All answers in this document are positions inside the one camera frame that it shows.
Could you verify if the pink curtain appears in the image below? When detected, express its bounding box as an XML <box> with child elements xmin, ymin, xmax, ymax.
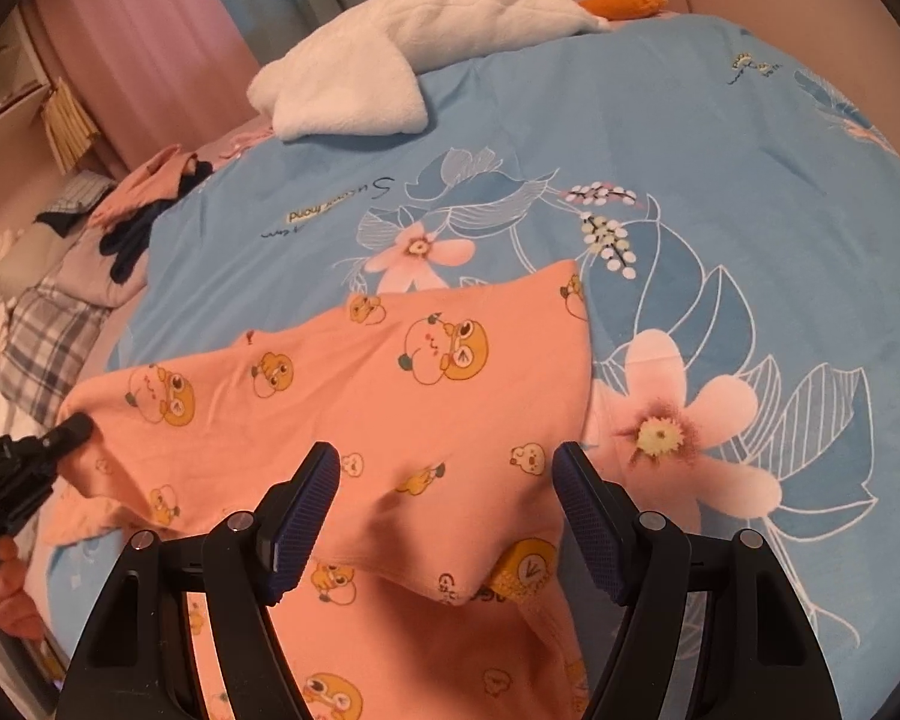
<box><xmin>30</xmin><ymin>0</ymin><xmax>263</xmax><ymax>173</ymax></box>

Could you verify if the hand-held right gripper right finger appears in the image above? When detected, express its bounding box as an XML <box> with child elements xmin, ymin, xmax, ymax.
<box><xmin>553</xmin><ymin>441</ymin><xmax>845</xmax><ymax>720</ymax></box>

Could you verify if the white plush goose toy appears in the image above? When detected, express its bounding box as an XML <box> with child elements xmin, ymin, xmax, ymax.
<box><xmin>247</xmin><ymin>0</ymin><xmax>668</xmax><ymax>142</ymax></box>

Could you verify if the pink cartoon print garment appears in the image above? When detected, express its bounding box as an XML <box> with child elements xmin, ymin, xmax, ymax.
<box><xmin>41</xmin><ymin>259</ymin><xmax>593</xmax><ymax>720</ymax></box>

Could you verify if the blue floral duvet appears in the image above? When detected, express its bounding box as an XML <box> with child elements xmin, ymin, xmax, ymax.
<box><xmin>45</xmin><ymin>11</ymin><xmax>900</xmax><ymax>720</ymax></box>

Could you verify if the person's left hand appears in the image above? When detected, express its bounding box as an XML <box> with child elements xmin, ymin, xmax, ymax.
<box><xmin>0</xmin><ymin>532</ymin><xmax>46</xmax><ymax>642</ymax></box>

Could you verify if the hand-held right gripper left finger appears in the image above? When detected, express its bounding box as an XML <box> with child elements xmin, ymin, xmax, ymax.
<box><xmin>56</xmin><ymin>441</ymin><xmax>342</xmax><ymax>720</ymax></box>

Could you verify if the white cabinet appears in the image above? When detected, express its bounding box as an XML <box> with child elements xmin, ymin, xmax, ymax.
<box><xmin>0</xmin><ymin>0</ymin><xmax>53</xmax><ymax>143</ymax></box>

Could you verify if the grey cloth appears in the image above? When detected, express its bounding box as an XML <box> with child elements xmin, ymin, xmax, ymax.
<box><xmin>41</xmin><ymin>229</ymin><xmax>149</xmax><ymax>308</ymax></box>

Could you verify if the plain pink garment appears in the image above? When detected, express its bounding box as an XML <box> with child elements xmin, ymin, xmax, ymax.
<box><xmin>90</xmin><ymin>144</ymin><xmax>211</xmax><ymax>230</ymax></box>

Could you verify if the plaid cloth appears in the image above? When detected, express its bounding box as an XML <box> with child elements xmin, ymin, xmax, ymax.
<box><xmin>0</xmin><ymin>277</ymin><xmax>113</xmax><ymax>398</ymax></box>

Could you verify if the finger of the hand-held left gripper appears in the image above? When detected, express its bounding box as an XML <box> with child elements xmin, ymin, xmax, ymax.
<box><xmin>41</xmin><ymin>411</ymin><xmax>96</xmax><ymax>470</ymax></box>

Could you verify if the checked blue shirt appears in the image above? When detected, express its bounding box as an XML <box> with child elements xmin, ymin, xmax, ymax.
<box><xmin>49</xmin><ymin>171</ymin><xmax>115</xmax><ymax>215</ymax></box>

